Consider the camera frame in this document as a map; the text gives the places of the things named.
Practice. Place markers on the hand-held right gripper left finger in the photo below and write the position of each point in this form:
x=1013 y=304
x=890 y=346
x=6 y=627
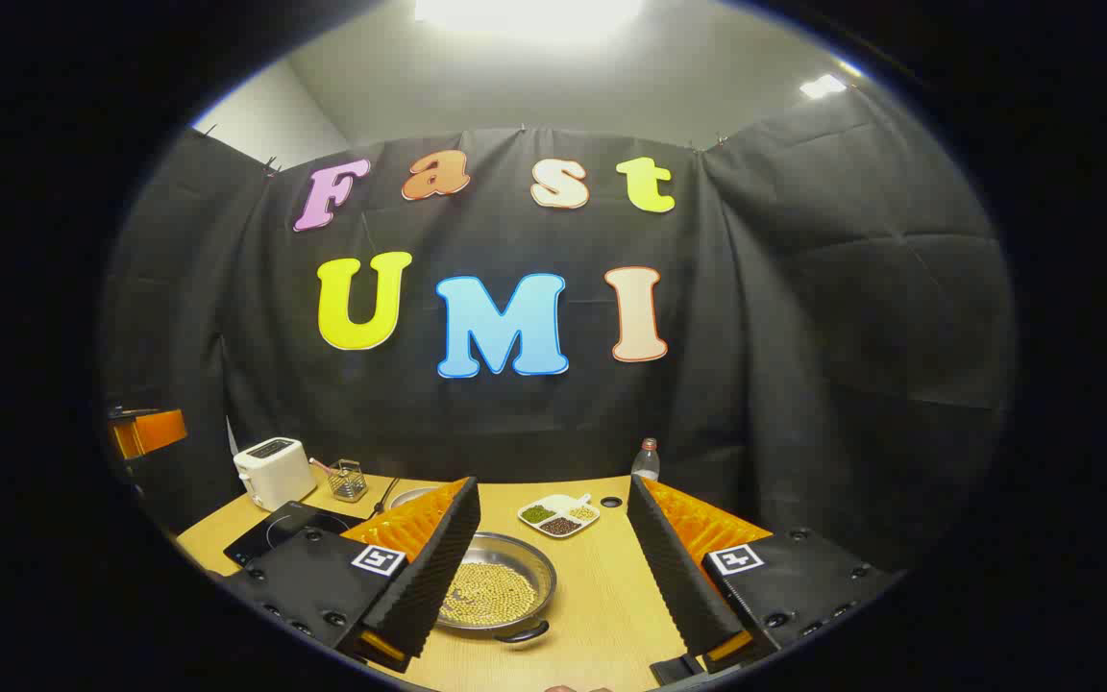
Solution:
x=429 y=577

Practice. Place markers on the dark red beans heap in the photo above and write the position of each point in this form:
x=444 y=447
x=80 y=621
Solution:
x=560 y=526

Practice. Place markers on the stainless steel pot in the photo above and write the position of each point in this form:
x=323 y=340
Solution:
x=525 y=557

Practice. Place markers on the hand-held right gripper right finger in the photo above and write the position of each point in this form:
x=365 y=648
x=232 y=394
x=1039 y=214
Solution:
x=674 y=577

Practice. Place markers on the white toaster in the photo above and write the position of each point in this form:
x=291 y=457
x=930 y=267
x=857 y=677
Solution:
x=275 y=476

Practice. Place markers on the pile of soybeans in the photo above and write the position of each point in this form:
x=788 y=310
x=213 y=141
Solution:
x=491 y=596

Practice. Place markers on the clear water bottle red label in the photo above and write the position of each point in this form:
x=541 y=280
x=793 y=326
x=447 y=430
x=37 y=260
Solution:
x=645 y=463

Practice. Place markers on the small yellow beans heap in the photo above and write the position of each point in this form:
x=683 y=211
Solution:
x=582 y=512

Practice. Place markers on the green beans heap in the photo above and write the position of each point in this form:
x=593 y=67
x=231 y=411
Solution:
x=536 y=513

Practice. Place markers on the black backdrop cloth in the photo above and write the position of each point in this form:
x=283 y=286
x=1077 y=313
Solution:
x=803 y=336

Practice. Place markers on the black induction cooktop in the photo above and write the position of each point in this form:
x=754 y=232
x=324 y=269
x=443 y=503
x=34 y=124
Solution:
x=280 y=533

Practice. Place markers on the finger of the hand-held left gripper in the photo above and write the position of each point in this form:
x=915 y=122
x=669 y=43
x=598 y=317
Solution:
x=155 y=432

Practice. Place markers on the pink striped straw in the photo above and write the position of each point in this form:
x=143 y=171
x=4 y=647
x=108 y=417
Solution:
x=321 y=467

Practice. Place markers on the white round plate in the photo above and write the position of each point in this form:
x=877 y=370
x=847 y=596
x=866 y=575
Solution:
x=409 y=497

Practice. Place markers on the white divided dish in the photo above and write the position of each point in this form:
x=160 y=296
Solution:
x=558 y=515

